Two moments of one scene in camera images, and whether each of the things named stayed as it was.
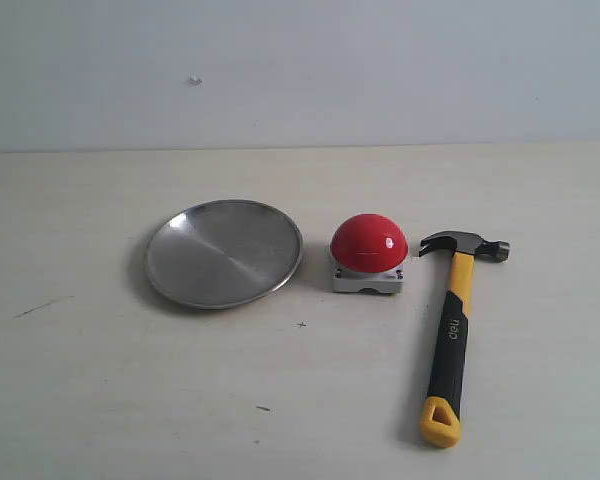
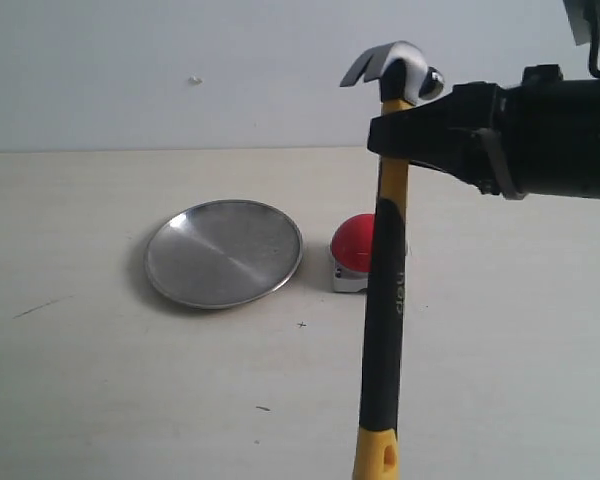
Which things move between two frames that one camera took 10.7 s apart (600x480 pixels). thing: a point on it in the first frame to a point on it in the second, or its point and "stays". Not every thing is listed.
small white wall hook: x=194 y=81 stays
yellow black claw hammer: x=442 y=423 to x=402 y=72
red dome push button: x=368 y=251 stays
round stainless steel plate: x=223 y=254 stays
